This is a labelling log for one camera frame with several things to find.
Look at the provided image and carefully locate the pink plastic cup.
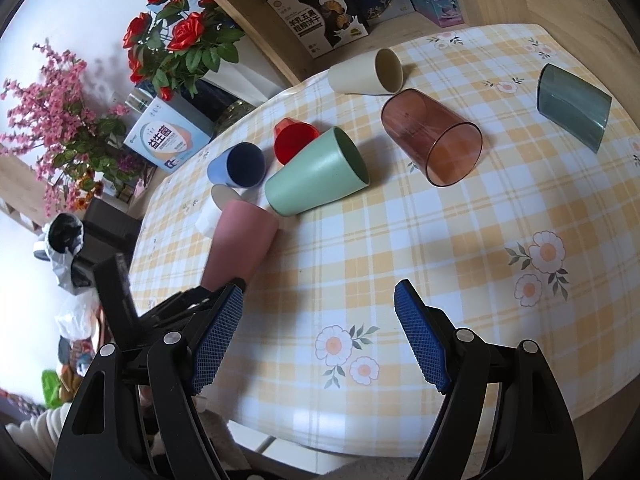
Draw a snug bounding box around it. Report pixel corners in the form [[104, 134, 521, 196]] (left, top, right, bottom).
[[200, 200, 279, 292]]

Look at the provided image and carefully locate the white plastic cup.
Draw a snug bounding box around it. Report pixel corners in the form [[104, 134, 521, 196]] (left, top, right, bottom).
[[195, 184, 242, 238]]

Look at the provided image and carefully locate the blue plastic cup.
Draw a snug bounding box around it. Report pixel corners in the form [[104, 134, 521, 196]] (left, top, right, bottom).
[[206, 142, 267, 188]]

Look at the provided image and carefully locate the red plastic cup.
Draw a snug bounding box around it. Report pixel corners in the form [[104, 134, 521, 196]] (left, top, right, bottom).
[[273, 117, 320, 165]]

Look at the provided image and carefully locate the mint green plastic cup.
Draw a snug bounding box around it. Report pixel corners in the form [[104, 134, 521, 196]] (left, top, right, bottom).
[[265, 127, 371, 217]]

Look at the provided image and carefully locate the brown transparent cup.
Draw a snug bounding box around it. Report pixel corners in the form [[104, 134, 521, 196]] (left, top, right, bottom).
[[381, 89, 484, 188]]

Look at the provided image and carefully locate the grey transparent cup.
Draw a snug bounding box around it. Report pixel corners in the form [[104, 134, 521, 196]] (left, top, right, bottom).
[[536, 64, 612, 154]]

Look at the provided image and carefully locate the cream beige plastic cup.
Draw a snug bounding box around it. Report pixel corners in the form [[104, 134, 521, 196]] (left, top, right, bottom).
[[328, 48, 405, 96]]

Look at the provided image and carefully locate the black chair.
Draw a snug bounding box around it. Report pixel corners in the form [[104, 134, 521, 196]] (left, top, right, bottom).
[[70, 198, 141, 287]]

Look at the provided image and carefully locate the black white plastic bag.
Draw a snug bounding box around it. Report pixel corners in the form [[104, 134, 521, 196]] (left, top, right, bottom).
[[34, 212, 93, 296]]

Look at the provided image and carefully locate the light blue probiotic box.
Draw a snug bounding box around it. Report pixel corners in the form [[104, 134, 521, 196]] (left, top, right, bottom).
[[124, 96, 214, 174]]

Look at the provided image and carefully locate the pink blossom artificial plant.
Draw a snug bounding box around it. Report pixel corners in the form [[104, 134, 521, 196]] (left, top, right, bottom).
[[1, 41, 144, 217]]

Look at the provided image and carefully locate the silver blue tall box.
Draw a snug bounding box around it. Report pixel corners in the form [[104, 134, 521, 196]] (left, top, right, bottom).
[[125, 87, 154, 114]]

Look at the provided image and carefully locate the white faceted flower pot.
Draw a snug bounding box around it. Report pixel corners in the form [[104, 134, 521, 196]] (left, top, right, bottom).
[[204, 37, 291, 106]]

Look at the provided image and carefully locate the yellow plaid floral tablecloth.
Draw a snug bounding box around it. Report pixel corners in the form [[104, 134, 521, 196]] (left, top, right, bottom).
[[130, 25, 639, 456]]

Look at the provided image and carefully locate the red rose bouquet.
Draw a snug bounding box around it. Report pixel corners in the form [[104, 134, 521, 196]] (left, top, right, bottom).
[[122, 0, 245, 101]]

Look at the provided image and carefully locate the dark biscuit box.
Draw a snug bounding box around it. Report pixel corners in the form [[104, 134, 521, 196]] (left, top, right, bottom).
[[268, 0, 369, 58]]

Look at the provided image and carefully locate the wooden shelf unit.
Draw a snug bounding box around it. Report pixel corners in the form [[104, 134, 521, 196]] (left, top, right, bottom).
[[215, 0, 639, 118]]

